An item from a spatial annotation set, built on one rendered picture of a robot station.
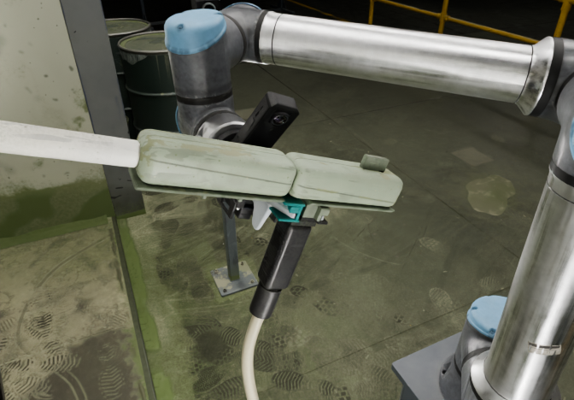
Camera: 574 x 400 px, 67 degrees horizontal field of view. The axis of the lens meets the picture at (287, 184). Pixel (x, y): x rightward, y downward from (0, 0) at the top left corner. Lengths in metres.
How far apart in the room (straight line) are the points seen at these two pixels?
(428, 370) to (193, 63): 0.96
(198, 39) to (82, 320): 1.83
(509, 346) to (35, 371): 1.84
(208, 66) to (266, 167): 0.29
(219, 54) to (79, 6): 1.82
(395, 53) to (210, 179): 0.41
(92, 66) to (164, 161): 2.16
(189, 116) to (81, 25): 1.81
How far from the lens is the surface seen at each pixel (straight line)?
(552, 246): 0.70
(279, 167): 0.43
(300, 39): 0.74
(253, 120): 0.56
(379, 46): 0.72
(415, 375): 1.26
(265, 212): 0.49
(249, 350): 0.60
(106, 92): 2.57
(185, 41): 0.66
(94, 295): 2.41
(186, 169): 0.39
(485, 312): 1.08
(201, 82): 0.68
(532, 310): 0.77
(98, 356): 2.15
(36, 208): 2.86
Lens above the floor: 1.65
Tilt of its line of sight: 32 degrees down
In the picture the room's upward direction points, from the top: straight up
